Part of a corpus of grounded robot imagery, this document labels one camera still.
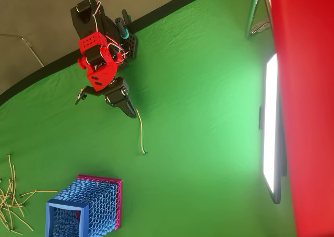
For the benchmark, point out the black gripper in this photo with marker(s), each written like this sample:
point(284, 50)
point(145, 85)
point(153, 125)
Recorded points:
point(116, 94)

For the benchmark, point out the single beige stick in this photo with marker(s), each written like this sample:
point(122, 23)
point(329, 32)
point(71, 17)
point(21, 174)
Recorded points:
point(141, 132)

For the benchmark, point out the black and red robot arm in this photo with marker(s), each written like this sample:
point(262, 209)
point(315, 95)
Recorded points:
point(88, 23)

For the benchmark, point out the blue and pink lattice basket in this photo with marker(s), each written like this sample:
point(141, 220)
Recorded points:
point(101, 205)

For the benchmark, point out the green cloth with black border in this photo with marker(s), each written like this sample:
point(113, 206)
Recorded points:
point(182, 117)

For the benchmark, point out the bright LED light panel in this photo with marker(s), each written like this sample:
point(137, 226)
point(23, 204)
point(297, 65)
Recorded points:
point(270, 122)

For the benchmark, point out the red fabric curtain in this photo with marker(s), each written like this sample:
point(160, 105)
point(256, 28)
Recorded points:
point(308, 104)

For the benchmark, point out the wrist camera board with bracket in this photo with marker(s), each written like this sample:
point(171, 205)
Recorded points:
point(80, 96)

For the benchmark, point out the silver metal stand frame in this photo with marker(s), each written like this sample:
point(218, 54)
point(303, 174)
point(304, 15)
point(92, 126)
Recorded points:
point(252, 15)

